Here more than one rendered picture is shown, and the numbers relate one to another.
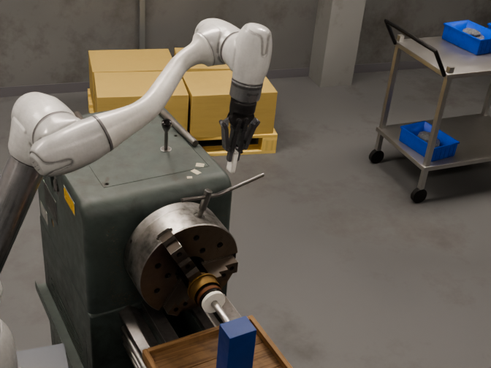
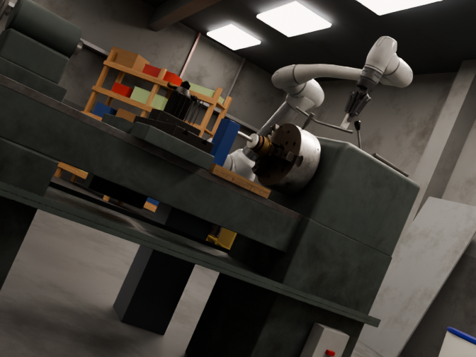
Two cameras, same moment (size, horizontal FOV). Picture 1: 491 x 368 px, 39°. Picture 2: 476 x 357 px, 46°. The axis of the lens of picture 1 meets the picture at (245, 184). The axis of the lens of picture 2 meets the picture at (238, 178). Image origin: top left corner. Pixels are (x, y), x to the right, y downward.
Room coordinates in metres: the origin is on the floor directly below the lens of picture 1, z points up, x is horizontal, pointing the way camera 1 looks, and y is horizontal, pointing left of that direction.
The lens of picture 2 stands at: (1.40, -2.45, 0.79)
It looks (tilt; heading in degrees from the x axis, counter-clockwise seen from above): 3 degrees up; 89
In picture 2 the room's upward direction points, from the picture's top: 24 degrees clockwise
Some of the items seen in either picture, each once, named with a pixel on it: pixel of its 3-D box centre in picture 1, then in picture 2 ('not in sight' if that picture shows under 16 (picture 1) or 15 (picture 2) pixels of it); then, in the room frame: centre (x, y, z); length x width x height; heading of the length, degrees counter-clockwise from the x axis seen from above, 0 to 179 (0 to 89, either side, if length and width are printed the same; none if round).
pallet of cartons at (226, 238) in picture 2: not in sight; (238, 244); (2.04, 6.86, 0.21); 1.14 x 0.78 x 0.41; 112
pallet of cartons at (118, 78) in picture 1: (179, 100); not in sight; (4.50, 0.53, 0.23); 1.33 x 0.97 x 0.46; 112
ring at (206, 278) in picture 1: (204, 290); (261, 145); (1.49, 0.09, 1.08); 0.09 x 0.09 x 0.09; 31
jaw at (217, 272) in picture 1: (221, 267); (284, 154); (1.60, 0.05, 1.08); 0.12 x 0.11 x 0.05; 121
